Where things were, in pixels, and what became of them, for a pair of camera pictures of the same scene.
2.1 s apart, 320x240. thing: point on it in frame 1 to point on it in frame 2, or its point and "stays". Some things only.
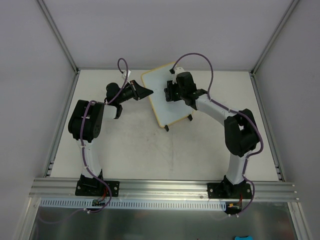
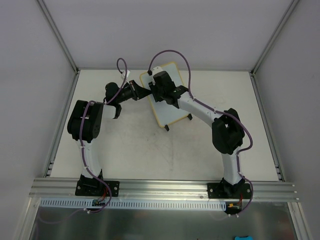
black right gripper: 171,90 to 155,90
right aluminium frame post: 289,12 stays
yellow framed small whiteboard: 166,112 stays
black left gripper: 135,90 stays
